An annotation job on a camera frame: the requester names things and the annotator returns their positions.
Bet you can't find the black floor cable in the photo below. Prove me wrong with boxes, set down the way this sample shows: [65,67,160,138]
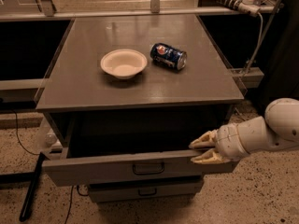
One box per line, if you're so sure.
[63,184,90,224]

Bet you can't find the grey drawer cabinet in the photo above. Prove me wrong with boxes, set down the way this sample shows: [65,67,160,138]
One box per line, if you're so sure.
[36,15,243,202]

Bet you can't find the white power cable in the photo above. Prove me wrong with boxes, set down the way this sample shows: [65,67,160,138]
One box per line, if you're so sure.
[239,12,265,77]

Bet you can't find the dark cabinet at right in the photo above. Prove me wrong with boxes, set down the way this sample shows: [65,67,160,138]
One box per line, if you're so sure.
[254,0,299,110]

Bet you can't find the grey top drawer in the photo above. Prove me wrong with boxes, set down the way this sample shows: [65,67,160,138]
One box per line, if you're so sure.
[43,136,236,186]

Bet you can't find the black metal stand leg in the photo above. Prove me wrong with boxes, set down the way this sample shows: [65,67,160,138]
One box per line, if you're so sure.
[0,152,46,222]

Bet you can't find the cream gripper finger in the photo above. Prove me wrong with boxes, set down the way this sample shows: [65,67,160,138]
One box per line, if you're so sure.
[191,148,230,164]
[189,130,217,149]

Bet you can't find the white power strip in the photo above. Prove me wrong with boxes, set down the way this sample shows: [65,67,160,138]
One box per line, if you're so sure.
[215,0,260,17]

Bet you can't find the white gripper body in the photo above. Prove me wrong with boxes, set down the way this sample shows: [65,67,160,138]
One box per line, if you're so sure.
[216,123,249,161]

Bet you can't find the blue Pepsi soda can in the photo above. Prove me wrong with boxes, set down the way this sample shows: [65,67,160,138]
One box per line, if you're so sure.
[150,43,187,71]

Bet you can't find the grey drawer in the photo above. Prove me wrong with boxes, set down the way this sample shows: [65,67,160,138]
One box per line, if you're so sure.
[43,136,236,186]
[89,176,203,203]

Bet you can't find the thin black wall cable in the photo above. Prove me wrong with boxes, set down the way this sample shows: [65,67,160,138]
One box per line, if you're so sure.
[10,109,41,157]

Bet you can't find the grey bottom drawer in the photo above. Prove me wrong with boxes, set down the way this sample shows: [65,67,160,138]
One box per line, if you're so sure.
[89,176,203,203]

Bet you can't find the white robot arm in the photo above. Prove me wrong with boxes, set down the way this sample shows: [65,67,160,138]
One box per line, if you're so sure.
[189,98,299,164]

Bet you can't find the white paper bowl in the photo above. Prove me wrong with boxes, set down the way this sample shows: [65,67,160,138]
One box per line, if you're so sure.
[99,49,148,79]

